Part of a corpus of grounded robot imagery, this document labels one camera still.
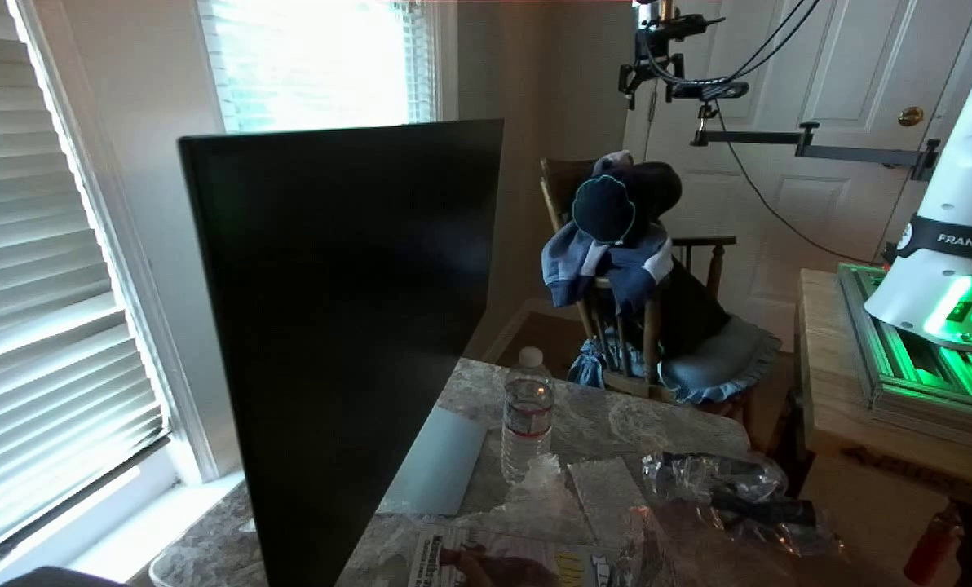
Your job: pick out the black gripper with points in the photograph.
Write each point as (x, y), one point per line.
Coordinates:
(660, 23)

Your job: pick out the dark blue sausage pillow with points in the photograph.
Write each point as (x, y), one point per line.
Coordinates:
(617, 204)

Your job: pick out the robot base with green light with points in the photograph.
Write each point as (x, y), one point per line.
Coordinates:
(913, 330)

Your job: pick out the white panel door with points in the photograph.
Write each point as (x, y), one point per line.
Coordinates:
(849, 66)

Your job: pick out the blue and white jacket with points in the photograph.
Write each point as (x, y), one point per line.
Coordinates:
(573, 261)

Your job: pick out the brass door knob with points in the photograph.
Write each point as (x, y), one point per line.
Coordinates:
(911, 114)

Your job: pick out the wooden chair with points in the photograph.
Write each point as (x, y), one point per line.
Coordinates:
(650, 325)

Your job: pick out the light blue seat cushion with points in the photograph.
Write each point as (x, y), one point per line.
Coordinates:
(717, 371)

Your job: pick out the clear plastic water bottle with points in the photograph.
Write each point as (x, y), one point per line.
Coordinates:
(526, 413)

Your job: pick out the black monitor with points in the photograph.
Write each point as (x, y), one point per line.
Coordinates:
(348, 274)

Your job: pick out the crumpled plastic packaging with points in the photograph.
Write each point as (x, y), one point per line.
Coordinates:
(629, 497)

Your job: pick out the wooden side table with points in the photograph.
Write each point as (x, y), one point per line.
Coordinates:
(889, 402)

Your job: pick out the white window blinds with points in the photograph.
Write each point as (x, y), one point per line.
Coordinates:
(75, 400)

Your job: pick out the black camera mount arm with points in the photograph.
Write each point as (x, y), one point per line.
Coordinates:
(916, 165)

